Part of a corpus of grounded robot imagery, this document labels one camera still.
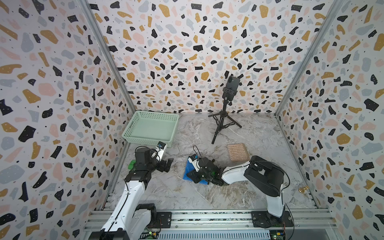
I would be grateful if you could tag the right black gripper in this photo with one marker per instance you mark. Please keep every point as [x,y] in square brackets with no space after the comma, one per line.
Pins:
[193,175]

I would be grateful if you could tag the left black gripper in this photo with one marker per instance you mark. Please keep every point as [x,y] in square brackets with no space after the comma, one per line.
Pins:
[162,163]

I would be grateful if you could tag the grey blue microfibre cloth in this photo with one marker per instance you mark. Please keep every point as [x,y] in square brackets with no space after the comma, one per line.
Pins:
[191,174]

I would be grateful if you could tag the striped orange dishcloth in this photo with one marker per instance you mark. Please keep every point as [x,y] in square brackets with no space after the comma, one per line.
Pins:
[238,152]

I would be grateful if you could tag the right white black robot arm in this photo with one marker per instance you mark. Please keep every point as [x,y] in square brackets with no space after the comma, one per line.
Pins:
[264,175]

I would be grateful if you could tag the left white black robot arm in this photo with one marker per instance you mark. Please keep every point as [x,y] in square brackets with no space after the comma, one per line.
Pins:
[130,219]

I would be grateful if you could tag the green toy block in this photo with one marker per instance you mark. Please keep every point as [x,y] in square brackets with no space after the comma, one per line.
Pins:
[131,165]

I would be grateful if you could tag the mint green plastic basket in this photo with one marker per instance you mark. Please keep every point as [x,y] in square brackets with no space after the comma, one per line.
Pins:
[149,128]

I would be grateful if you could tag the black phone tripod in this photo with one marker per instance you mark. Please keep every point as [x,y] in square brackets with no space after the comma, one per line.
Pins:
[223,120]

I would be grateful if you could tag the black smartphone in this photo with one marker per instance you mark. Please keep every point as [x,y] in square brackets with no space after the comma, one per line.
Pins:
[231,88]

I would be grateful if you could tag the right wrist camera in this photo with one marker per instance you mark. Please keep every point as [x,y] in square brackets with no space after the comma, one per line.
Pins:
[194,160]

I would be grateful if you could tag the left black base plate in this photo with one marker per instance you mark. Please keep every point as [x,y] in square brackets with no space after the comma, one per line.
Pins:
[162,220]

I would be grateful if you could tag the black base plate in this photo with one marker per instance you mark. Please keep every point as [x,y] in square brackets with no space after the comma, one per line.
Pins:
[263,219]
[162,220]

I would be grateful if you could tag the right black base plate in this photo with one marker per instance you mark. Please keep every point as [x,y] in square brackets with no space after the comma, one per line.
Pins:
[263,219]

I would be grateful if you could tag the white perforated cable duct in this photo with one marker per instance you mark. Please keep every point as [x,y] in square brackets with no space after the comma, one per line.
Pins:
[216,235]

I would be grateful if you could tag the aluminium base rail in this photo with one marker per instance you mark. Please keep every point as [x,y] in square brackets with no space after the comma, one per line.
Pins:
[183,220]

